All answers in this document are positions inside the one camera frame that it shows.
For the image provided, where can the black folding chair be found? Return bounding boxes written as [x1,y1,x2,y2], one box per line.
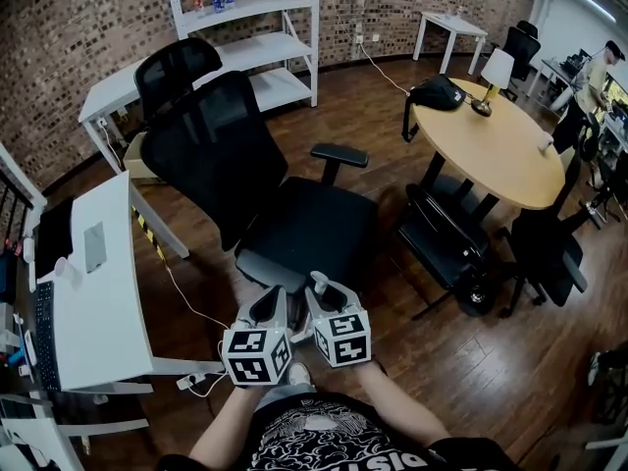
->
[394,183,492,321]

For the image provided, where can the dark wooden rack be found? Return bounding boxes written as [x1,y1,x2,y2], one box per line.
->
[0,174,36,252]

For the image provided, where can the white power cable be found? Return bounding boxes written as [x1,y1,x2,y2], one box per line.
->
[159,257,235,399]

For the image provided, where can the small white side table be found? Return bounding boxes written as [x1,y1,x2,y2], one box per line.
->
[412,11,490,77]

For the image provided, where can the black printed t-shirt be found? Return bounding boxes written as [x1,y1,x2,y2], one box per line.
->
[156,392,521,471]

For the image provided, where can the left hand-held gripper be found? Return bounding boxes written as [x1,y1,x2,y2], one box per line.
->
[221,286,294,388]

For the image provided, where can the blue plastic bin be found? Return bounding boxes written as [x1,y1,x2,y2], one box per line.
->
[0,250,20,304]

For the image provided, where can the computer monitor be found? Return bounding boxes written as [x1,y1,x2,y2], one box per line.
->
[601,71,628,112]

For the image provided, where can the grey flat tablet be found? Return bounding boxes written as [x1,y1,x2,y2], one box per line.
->
[82,221,108,275]

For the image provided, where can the person's left forearm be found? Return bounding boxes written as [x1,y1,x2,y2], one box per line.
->
[187,384,269,471]

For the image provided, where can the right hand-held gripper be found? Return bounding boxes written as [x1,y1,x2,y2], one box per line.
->
[303,278,373,369]

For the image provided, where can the dark top desk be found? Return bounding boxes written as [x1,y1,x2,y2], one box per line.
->
[0,247,55,396]

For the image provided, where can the black keyboard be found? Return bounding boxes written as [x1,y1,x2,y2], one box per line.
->
[34,280,63,393]

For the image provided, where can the white wall cord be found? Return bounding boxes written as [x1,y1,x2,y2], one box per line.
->
[321,0,411,96]

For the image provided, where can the cardboard box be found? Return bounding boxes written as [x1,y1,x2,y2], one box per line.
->
[122,131,163,182]

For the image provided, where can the black bag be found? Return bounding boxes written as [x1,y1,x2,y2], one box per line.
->
[400,74,468,144]

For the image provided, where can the white office desk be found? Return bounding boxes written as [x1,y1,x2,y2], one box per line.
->
[527,58,578,113]

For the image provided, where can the white shoe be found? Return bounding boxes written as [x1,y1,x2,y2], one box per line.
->
[287,360,313,388]

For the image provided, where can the small black office chair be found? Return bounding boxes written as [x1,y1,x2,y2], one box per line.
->
[499,113,602,318]

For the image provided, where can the white shade table lamp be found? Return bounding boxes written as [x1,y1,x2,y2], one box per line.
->
[470,47,516,118]

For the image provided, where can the white shelf unit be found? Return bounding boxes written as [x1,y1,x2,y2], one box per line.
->
[164,0,321,113]

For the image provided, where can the grey trousers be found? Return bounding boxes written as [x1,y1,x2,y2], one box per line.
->
[254,383,318,411]

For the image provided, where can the yellow black striped strap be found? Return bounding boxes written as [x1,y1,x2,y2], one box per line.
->
[131,205,167,264]

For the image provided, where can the person's right forearm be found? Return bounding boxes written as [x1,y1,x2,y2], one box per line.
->
[355,360,450,448]

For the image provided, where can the black desk pad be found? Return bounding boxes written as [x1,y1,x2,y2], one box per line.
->
[34,196,75,280]

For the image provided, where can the round wooden table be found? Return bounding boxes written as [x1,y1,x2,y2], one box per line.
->
[409,77,566,225]

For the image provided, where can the white power strip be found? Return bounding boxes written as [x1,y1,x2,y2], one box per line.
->
[175,371,210,391]

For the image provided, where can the large black mesh office chair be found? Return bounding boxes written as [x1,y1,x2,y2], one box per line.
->
[132,36,380,336]

